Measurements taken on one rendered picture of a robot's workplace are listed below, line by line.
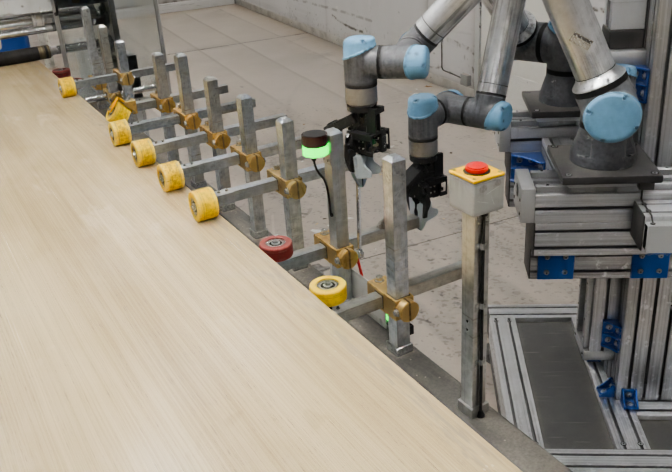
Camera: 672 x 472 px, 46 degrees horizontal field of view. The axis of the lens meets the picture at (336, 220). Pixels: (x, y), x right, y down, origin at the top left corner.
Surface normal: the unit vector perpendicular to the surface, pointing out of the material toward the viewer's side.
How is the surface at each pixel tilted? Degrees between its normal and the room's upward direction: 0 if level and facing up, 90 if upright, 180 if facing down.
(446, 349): 0
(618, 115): 97
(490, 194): 90
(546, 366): 0
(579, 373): 0
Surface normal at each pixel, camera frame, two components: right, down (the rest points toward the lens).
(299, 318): -0.06, -0.91
